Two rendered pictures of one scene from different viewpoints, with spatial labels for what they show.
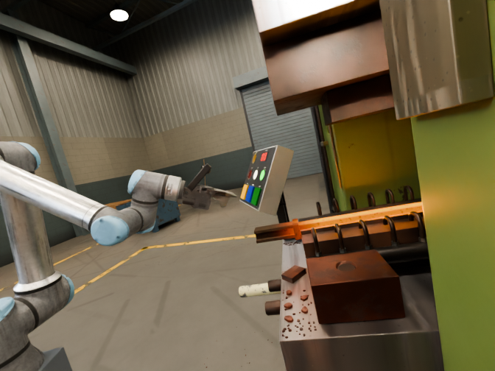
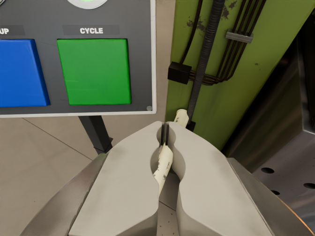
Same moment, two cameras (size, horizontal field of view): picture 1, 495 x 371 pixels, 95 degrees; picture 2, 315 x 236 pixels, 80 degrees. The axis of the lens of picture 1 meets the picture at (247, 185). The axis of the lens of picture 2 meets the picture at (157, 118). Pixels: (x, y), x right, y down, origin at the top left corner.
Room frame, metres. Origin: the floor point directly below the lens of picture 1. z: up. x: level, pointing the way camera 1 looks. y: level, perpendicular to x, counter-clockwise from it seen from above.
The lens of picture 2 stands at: (0.87, 0.13, 1.16)
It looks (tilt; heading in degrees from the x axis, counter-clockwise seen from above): 54 degrees down; 279
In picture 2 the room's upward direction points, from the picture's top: 2 degrees clockwise
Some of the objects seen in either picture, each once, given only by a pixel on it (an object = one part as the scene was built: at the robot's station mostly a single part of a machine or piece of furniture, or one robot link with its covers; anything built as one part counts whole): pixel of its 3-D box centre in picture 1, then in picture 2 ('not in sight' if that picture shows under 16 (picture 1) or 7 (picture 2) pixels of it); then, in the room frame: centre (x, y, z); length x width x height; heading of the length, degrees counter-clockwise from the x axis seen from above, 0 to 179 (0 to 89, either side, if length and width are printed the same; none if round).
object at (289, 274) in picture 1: (293, 273); not in sight; (0.45, -0.05, 0.92); 0.04 x 0.03 x 0.01; 126
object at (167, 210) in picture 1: (149, 213); not in sight; (5.55, 2.51, 0.36); 1.21 x 0.81 x 0.72; 59
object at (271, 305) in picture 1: (275, 307); not in sight; (0.43, 0.00, 0.87); 0.04 x 0.03 x 0.03; 79
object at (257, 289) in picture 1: (290, 285); (161, 168); (0.88, -0.08, 0.62); 0.44 x 0.05 x 0.05; 79
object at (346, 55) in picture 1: (372, 59); not in sight; (0.48, -0.31, 1.32); 0.42 x 0.20 x 0.10; 79
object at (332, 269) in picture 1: (349, 284); not in sight; (0.34, -0.12, 0.95); 0.12 x 0.09 x 0.07; 79
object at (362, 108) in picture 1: (404, 90); not in sight; (0.45, -0.34, 1.24); 0.30 x 0.07 x 0.06; 79
